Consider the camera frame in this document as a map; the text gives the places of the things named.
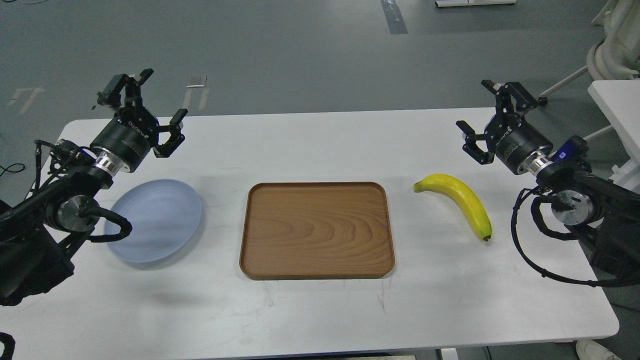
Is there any yellow banana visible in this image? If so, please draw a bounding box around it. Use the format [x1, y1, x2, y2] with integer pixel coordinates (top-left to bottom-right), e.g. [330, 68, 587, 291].
[413, 173, 493, 242]

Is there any brown wooden tray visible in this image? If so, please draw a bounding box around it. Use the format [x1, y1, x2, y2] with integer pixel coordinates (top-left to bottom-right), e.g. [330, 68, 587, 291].
[238, 181, 396, 281]

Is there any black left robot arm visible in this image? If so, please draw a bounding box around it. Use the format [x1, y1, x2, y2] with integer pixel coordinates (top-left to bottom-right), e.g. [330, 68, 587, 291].
[0, 68, 188, 306]

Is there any white machine base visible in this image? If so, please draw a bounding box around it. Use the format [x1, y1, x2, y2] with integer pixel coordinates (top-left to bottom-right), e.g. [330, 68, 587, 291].
[538, 0, 640, 106]

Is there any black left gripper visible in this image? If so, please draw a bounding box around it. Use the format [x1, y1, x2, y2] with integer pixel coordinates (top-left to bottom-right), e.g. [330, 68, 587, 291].
[90, 69, 188, 173]

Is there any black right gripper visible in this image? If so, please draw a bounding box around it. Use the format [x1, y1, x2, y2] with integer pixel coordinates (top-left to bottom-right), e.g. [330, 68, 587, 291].
[455, 79, 554, 175]

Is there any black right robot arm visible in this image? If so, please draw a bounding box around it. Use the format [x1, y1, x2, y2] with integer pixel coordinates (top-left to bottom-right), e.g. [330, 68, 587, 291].
[456, 79, 639, 288]

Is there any light blue plate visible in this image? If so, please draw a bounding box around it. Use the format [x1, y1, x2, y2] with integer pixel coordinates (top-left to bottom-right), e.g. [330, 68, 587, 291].
[107, 178, 202, 264]

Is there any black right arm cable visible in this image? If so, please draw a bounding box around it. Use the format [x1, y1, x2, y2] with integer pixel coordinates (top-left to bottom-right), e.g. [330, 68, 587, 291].
[510, 187, 640, 288]

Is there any white shoe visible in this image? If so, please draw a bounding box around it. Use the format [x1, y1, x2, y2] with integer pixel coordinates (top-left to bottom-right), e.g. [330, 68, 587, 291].
[575, 339, 621, 360]

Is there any white side table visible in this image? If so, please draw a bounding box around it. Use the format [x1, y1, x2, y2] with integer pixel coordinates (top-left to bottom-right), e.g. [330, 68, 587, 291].
[588, 79, 640, 193]

